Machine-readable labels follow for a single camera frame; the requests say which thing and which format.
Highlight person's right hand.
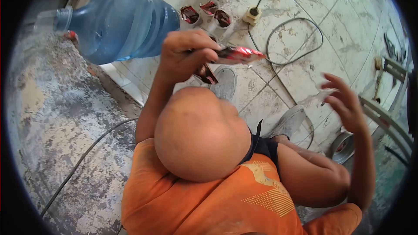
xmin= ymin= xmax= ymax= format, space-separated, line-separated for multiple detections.
xmin=321 ymin=73 xmax=368 ymax=134

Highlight person's left hand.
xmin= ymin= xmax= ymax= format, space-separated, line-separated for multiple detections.
xmin=159 ymin=29 xmax=222 ymax=84

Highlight person's right fingers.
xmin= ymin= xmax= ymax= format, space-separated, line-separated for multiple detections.
xmin=321 ymin=73 xmax=350 ymax=113

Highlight person's left fingers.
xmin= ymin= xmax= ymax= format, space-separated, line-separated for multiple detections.
xmin=183 ymin=29 xmax=222 ymax=72

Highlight red foil sachet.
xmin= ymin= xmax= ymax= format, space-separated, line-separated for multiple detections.
xmin=214 ymin=10 xmax=232 ymax=28
xmin=180 ymin=5 xmax=200 ymax=24
xmin=214 ymin=46 xmax=267 ymax=65
xmin=200 ymin=1 xmax=218 ymax=15
xmin=196 ymin=65 xmax=219 ymax=85

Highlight clear plastic cup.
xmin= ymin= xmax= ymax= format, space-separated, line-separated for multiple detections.
xmin=179 ymin=5 xmax=202 ymax=29
xmin=207 ymin=33 xmax=226 ymax=45
xmin=212 ymin=9 xmax=234 ymax=29
xmin=199 ymin=0 xmax=220 ymax=17
xmin=193 ymin=64 xmax=220 ymax=86

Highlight white power socket block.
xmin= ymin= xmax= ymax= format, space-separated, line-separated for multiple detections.
xmin=242 ymin=7 xmax=263 ymax=27

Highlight round metal bowl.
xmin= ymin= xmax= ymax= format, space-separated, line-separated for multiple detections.
xmin=328 ymin=131 xmax=356 ymax=165

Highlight large blue water jug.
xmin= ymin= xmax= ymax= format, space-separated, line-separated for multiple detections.
xmin=34 ymin=0 xmax=181 ymax=65

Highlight person's body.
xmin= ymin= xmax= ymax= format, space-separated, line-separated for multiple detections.
xmin=121 ymin=137 xmax=364 ymax=235

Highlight grey metal frame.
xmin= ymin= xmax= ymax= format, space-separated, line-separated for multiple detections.
xmin=357 ymin=55 xmax=414 ymax=161

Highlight grey looped cable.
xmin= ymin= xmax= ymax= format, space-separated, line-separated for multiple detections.
xmin=247 ymin=17 xmax=324 ymax=145

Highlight black floor cable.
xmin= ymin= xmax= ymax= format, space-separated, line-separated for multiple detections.
xmin=39 ymin=117 xmax=140 ymax=218

